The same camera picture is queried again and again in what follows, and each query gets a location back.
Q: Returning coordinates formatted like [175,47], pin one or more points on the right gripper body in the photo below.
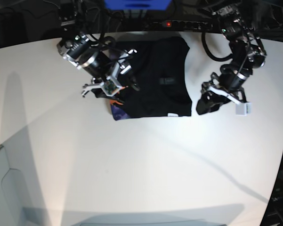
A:
[100,66]

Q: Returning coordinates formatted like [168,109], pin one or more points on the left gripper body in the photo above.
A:
[229,84]

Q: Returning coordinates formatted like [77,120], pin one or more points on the black T-shirt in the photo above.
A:
[159,67]

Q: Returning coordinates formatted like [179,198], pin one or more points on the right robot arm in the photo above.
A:
[77,43]

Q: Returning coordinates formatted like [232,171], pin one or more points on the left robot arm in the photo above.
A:
[238,22]

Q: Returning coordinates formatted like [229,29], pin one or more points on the white clothing label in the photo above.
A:
[172,115]

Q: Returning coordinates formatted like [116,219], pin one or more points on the blue plastic box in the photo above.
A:
[137,4]

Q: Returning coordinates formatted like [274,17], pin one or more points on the black power strip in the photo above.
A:
[179,25]

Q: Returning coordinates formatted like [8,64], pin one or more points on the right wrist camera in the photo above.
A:
[111,86]

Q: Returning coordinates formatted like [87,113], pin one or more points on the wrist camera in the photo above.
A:
[243,109]
[111,86]

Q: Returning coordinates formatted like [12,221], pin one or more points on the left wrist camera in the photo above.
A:
[243,109]

